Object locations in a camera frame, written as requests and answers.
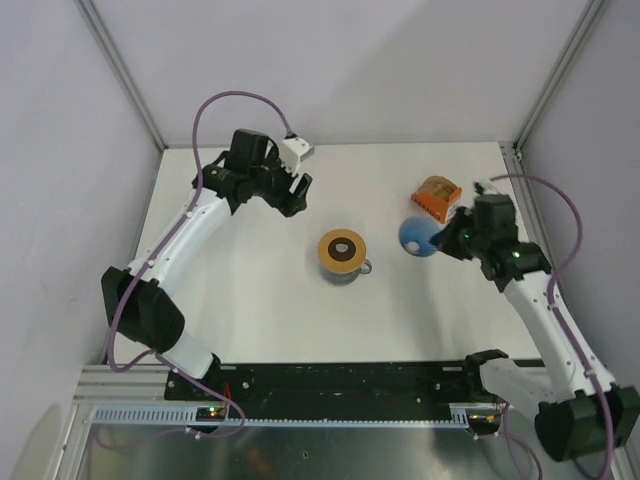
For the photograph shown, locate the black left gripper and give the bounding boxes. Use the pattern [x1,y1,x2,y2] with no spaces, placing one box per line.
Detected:
[250,147,312,218]

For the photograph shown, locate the blue coffee dripper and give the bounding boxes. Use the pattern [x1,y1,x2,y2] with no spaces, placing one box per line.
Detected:
[398,216,440,257]

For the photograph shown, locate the wooden dripper holder ring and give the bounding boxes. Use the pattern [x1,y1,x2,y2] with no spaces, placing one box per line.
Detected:
[316,228,369,276]

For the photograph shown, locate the grey glass coffee server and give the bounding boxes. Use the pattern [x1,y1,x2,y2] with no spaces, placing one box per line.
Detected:
[319,259,372,286]

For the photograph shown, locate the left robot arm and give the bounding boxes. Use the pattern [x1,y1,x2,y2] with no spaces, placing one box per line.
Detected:
[101,129,314,400]

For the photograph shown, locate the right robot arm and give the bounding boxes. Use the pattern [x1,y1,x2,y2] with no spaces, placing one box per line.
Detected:
[432,194,639,462]

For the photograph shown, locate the orange coffee filter box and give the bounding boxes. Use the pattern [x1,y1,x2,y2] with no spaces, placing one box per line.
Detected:
[411,187,462,225]

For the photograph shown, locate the brown paper coffee filters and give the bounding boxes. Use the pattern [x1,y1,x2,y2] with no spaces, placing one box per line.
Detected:
[418,176,457,201]

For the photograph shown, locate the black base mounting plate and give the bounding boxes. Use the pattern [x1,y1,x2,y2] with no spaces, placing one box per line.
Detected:
[163,359,544,421]

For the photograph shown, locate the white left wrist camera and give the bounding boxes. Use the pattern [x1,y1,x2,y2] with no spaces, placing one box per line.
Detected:
[278,136,315,175]

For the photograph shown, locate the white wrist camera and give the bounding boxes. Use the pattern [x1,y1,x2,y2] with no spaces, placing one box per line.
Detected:
[278,136,315,175]
[473,180,502,196]

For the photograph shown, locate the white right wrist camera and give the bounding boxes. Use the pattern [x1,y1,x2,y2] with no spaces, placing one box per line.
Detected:
[473,180,502,196]

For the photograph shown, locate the right aluminium frame post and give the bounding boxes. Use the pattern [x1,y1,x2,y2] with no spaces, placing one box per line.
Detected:
[499,0,610,159]

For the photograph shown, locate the aluminium frame post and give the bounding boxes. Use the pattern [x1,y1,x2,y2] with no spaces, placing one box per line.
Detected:
[499,0,610,159]
[74,0,167,152]

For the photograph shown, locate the grey slotted cable duct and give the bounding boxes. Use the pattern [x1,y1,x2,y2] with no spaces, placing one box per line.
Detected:
[92,404,500,429]

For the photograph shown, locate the left aluminium frame post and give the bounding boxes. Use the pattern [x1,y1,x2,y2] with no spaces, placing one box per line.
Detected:
[74,0,167,152]

